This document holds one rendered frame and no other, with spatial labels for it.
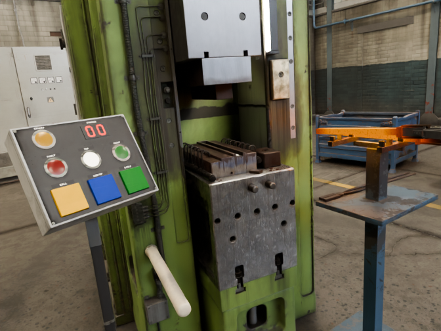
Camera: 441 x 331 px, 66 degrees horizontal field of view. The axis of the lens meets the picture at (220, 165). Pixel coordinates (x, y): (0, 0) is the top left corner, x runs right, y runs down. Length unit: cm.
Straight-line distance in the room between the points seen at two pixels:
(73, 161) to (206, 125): 92
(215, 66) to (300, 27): 54
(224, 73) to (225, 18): 19
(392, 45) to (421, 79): 111
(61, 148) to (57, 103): 537
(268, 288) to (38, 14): 639
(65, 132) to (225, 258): 75
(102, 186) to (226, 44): 68
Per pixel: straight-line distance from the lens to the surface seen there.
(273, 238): 146
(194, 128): 177
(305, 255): 189
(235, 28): 134
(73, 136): 106
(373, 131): 133
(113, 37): 135
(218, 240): 134
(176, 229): 148
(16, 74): 635
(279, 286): 159
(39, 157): 100
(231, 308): 151
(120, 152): 108
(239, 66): 133
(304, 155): 171
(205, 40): 128
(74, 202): 97
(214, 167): 131
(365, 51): 984
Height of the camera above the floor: 127
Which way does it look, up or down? 13 degrees down
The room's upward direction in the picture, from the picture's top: 5 degrees counter-clockwise
